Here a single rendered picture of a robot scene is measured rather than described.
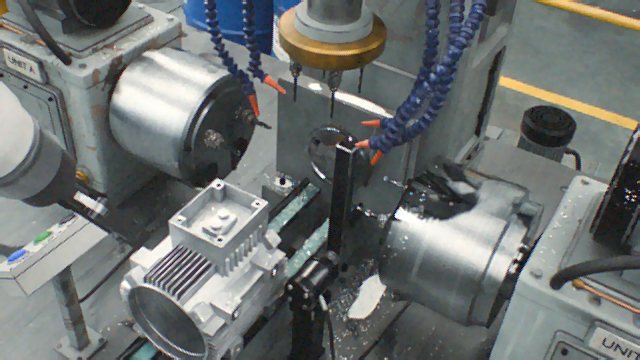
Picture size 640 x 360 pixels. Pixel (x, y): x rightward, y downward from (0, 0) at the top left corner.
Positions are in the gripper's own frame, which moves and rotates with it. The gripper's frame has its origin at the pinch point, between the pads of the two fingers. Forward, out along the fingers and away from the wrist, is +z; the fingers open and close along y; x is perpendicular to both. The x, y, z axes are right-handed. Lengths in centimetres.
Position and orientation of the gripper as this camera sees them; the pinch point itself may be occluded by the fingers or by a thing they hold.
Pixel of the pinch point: (117, 225)
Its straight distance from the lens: 99.4
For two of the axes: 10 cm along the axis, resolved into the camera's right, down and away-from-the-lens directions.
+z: 2.2, 3.9, 8.9
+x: -4.9, 8.4, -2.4
